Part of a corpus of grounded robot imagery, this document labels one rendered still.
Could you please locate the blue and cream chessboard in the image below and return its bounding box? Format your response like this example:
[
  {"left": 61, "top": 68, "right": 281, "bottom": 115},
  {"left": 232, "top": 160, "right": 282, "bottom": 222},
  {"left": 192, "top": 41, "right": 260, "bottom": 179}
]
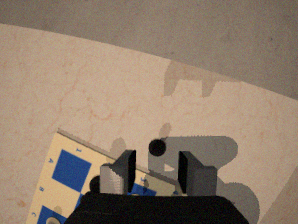
[{"left": 26, "top": 132, "right": 187, "bottom": 224}]

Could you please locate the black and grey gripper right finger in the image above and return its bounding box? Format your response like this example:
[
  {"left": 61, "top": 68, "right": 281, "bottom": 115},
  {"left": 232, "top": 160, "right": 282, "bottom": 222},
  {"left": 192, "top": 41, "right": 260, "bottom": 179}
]
[{"left": 178, "top": 151, "right": 218, "bottom": 196}]

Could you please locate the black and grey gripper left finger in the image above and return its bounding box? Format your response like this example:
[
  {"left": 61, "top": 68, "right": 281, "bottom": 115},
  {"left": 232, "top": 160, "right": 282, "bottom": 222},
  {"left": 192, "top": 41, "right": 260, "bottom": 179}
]
[{"left": 100, "top": 150, "right": 136, "bottom": 195}]

